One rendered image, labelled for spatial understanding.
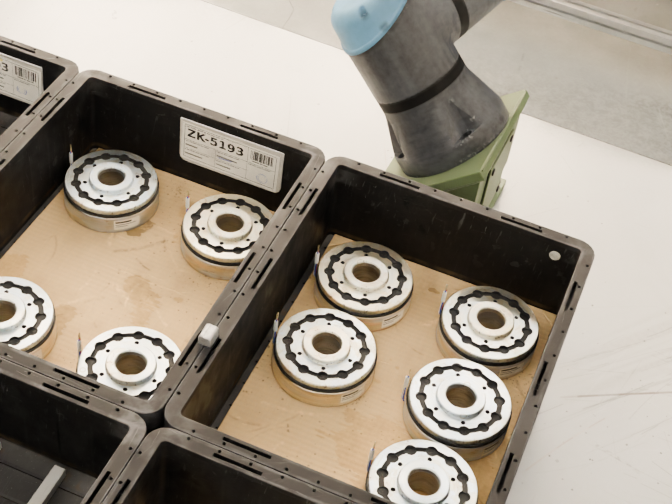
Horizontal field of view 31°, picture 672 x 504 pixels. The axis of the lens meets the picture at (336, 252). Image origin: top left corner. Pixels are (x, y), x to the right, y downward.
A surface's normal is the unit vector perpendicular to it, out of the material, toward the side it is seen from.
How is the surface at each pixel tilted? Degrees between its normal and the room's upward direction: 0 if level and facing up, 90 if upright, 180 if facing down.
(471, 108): 37
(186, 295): 0
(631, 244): 0
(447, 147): 59
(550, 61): 0
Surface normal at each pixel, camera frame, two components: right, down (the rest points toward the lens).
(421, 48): 0.42, 0.19
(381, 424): 0.11, -0.69
